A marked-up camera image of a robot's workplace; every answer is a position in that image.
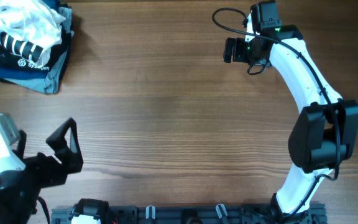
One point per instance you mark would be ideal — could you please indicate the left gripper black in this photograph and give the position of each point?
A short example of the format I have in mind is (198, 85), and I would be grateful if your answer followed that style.
(75, 159)

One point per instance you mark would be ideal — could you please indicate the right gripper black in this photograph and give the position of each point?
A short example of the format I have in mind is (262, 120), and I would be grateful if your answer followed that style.
(238, 56)

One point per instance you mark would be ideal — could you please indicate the white polo shirt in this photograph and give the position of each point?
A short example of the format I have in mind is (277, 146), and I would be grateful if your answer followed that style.
(29, 29)

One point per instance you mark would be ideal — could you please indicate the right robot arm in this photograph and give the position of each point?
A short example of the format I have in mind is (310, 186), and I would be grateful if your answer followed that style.
(325, 132)

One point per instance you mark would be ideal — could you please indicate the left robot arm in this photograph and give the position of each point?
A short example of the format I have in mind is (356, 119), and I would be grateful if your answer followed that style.
(18, 207)

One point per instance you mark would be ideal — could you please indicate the black folded shirt with logo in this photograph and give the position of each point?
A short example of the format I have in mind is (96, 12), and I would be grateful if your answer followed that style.
(18, 67)

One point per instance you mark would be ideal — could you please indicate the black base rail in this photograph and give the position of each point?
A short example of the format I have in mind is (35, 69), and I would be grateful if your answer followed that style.
(248, 213)

